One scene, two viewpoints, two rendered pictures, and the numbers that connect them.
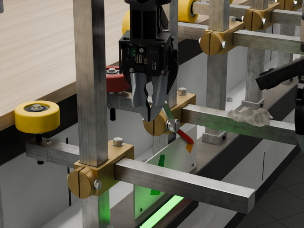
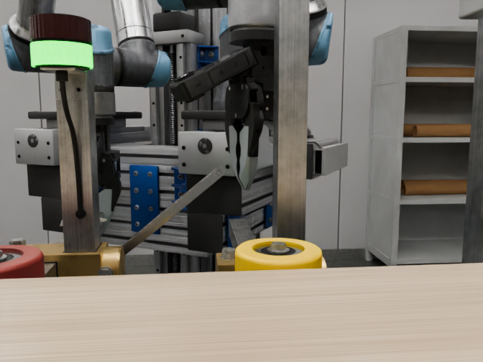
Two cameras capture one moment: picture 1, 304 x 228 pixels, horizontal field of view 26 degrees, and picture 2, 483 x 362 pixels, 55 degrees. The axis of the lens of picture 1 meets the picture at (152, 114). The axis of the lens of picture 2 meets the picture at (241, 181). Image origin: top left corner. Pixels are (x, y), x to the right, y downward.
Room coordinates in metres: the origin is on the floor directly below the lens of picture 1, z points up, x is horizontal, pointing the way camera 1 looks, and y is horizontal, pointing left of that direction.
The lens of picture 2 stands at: (1.37, 0.53, 1.03)
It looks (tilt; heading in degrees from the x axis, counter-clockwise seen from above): 8 degrees down; 235
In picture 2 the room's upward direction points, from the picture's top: straight up
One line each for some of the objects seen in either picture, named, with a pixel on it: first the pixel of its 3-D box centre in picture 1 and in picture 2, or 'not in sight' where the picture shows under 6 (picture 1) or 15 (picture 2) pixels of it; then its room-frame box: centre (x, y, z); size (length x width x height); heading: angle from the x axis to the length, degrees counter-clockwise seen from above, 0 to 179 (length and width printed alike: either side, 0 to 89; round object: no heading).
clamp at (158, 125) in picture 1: (168, 113); (64, 268); (1.24, -0.03, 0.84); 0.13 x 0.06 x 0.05; 151
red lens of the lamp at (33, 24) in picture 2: not in sight; (61, 31); (1.24, 0.02, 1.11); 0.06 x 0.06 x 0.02
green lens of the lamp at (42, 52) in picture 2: not in sight; (62, 56); (1.24, 0.02, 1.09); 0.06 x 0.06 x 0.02
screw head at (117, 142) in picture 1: (117, 141); (228, 253); (1.06, 0.06, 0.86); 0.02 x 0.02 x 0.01
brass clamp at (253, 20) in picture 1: (261, 16); not in sight; (1.67, -0.28, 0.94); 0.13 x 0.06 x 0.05; 151
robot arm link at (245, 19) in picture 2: not in sight; (254, 18); (0.98, 0.00, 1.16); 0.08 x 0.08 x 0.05
